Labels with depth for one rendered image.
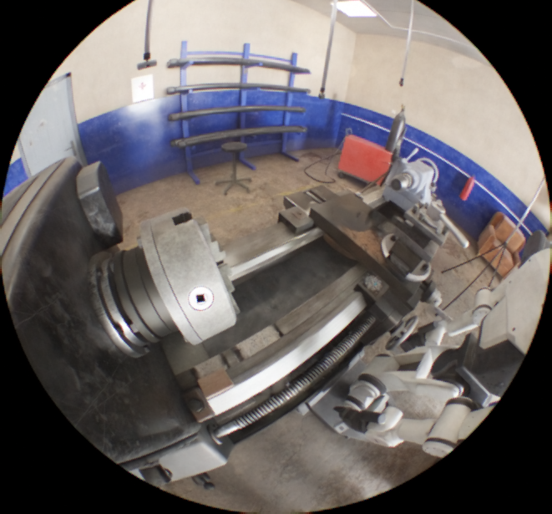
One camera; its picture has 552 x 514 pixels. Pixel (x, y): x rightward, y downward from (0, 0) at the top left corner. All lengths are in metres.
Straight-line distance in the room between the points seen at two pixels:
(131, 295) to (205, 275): 0.13
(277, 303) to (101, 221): 0.63
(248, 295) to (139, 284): 0.53
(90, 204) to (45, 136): 3.18
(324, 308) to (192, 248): 0.50
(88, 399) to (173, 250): 0.22
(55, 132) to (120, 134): 1.10
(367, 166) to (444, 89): 2.59
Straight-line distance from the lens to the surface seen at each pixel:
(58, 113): 3.45
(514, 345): 0.50
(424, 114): 4.75
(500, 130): 4.70
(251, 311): 0.74
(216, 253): 0.37
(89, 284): 0.34
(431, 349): 0.79
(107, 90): 3.29
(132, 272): 0.33
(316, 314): 0.65
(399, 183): 1.01
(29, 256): 0.25
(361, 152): 3.49
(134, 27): 3.45
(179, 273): 0.27
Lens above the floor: 1.40
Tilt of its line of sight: 43 degrees down
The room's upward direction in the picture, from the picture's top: 8 degrees clockwise
